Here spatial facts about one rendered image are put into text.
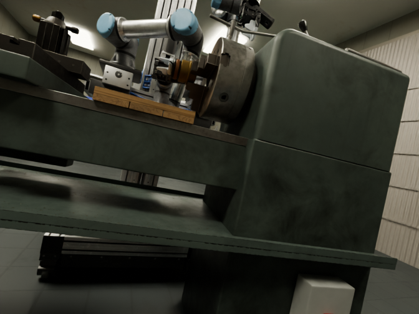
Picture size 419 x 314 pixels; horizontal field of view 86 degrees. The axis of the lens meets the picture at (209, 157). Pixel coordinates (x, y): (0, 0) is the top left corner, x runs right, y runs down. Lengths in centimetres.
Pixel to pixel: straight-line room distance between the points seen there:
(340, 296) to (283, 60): 81
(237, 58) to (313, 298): 83
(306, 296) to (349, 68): 79
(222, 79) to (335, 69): 40
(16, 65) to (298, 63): 80
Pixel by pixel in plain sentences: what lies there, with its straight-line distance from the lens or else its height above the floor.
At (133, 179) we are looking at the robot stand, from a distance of 153.
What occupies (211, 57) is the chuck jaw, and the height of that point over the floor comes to 111.
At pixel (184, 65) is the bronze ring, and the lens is 90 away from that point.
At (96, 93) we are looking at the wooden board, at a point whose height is 89.
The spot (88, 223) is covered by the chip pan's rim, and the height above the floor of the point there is 55.
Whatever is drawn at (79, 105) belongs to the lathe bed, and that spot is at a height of 84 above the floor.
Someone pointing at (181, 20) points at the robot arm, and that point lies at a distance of 122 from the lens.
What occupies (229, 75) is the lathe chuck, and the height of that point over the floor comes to 106.
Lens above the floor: 78
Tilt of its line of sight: level
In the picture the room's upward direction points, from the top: 12 degrees clockwise
